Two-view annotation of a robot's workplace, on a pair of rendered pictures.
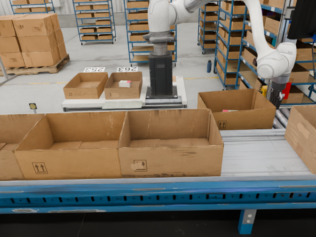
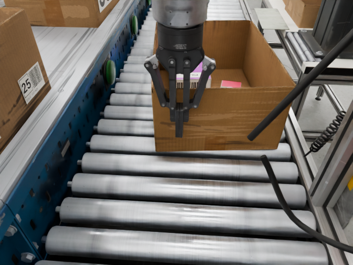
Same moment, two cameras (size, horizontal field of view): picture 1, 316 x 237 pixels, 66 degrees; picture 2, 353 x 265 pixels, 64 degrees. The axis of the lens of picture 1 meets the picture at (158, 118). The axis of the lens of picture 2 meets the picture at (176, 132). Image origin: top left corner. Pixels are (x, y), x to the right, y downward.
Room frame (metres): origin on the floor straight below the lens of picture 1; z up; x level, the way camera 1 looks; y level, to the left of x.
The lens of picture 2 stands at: (1.28, -1.15, 1.21)
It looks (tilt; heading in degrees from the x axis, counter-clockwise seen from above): 40 degrees down; 92
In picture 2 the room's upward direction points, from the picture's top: straight up
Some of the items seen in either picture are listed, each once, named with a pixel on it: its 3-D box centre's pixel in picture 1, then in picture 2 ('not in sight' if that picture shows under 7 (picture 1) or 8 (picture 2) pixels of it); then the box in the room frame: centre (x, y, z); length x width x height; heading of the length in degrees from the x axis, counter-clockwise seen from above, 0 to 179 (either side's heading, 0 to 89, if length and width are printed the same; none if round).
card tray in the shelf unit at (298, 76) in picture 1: (281, 70); not in sight; (2.20, -1.19, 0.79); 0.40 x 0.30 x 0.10; 179
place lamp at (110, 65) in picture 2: not in sight; (111, 72); (1.07, -0.41, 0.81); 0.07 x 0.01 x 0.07; 88
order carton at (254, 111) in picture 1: (233, 111); (209, 77); (1.35, -0.48, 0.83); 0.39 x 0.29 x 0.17; 94
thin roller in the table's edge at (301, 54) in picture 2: (163, 101); (297, 47); (1.73, -0.05, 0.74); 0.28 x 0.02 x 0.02; 87
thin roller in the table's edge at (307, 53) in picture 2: (163, 100); (303, 47); (1.76, -0.05, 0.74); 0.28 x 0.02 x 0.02; 87
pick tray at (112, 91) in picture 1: (124, 84); (334, 7); (1.99, 0.27, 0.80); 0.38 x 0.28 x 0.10; 178
